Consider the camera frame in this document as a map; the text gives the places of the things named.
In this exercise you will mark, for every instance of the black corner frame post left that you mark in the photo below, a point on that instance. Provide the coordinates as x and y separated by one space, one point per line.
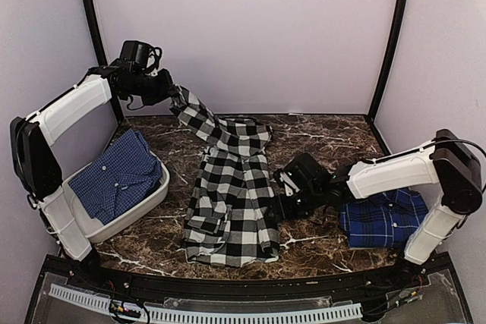
95 34

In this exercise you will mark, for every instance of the black corner frame post right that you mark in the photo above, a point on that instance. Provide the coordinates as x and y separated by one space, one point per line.
388 57

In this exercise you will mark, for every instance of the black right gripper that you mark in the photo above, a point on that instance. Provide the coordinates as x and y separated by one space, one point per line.
281 211

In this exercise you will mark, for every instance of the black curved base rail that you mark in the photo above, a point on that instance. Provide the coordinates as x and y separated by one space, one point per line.
393 294

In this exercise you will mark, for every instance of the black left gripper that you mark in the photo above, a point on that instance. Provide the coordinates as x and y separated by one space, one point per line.
167 88

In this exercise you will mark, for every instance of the blue plaid folded shirt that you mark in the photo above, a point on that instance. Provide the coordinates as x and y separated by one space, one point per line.
384 220

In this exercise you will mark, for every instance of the white slotted cable duct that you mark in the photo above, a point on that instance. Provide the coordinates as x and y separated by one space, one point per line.
208 311

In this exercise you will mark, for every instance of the grey plastic bin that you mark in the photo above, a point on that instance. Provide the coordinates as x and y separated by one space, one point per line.
94 230

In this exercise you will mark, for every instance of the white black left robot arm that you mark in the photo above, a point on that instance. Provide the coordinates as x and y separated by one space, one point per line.
34 137

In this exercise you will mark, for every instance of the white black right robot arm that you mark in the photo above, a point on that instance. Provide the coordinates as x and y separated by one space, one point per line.
443 170

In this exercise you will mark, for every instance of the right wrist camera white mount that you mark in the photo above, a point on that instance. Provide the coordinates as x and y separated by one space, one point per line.
285 180

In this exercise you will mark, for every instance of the black corner frame post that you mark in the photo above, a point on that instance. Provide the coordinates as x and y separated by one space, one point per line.
95 34
388 57

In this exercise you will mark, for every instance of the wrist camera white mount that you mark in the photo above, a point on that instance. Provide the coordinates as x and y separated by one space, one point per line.
155 55
285 180

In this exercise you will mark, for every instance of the small-check blue shirt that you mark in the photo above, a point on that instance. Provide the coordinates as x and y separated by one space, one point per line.
118 179

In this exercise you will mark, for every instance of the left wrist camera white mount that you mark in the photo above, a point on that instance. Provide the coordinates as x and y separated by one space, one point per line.
155 55

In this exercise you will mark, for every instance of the black white checked shirt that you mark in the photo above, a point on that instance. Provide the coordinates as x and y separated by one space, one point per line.
230 220

